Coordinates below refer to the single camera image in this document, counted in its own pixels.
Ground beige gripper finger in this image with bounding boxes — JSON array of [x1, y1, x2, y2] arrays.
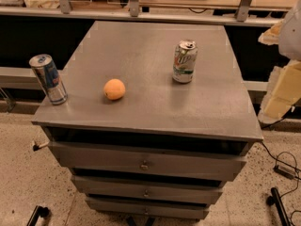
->
[[258, 21, 283, 45], [258, 60, 301, 124]]

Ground white green 7up can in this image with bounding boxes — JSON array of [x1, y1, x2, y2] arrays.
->
[[172, 40, 198, 84]]

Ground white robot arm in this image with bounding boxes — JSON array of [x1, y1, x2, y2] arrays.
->
[[258, 0, 301, 124]]

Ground blue silver Red Bull can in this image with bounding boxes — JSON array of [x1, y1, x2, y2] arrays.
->
[[29, 54, 68, 105]]

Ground black power adapter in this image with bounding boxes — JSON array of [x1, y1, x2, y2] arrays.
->
[[274, 165, 295, 180]]

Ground top grey drawer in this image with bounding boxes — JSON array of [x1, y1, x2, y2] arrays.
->
[[49, 142, 246, 181]]

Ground grey drawer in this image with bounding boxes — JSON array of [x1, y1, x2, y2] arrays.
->
[[71, 176, 222, 204], [49, 142, 246, 181], [86, 197, 209, 219]]

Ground black stand leg right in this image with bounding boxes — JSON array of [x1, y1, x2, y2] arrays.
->
[[266, 187, 291, 226]]

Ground black stand leg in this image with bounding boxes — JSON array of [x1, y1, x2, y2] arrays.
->
[[266, 187, 291, 226], [26, 205, 50, 226]]

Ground middle grey drawer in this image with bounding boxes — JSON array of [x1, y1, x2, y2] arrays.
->
[[71, 176, 222, 204]]

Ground grey drawer cabinet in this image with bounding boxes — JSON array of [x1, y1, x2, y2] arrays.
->
[[31, 20, 264, 220]]

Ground orange fruit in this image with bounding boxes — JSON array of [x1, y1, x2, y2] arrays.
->
[[103, 79, 126, 101]]

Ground bottom grey drawer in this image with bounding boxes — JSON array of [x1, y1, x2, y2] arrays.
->
[[86, 197, 209, 219]]

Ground black stand leg left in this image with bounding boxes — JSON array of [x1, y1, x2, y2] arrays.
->
[[26, 205, 50, 226]]

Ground grey metal shelf rail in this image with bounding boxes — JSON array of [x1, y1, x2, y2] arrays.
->
[[0, 0, 297, 26]]

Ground black cable on floor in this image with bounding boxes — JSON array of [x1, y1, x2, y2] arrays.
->
[[260, 105, 301, 226]]

